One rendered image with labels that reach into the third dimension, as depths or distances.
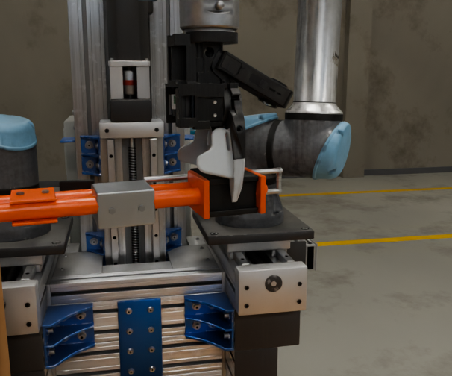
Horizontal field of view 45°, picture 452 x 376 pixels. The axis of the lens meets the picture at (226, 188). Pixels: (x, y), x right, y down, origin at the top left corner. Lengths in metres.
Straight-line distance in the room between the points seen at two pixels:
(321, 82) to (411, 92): 6.80
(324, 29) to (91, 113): 0.54
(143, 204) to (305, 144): 0.48
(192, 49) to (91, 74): 0.60
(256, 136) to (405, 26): 6.77
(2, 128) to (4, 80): 5.85
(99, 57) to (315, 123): 0.50
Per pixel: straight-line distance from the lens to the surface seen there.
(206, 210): 0.68
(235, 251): 1.13
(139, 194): 0.67
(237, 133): 0.67
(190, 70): 0.69
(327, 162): 1.07
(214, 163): 0.67
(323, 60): 1.09
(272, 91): 0.72
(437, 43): 8.06
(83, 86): 1.27
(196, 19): 0.68
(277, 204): 1.18
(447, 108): 8.18
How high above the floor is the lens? 1.35
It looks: 12 degrees down
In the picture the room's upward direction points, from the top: straight up
